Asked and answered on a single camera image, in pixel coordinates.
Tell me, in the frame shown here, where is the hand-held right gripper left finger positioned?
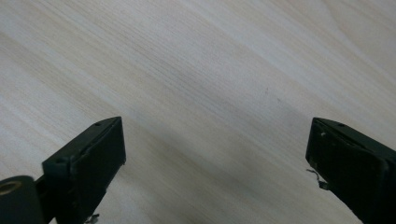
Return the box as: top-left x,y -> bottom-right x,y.
35,116 -> 127,224

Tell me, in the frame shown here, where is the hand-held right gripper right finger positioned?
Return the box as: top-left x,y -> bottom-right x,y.
304,117 -> 396,224

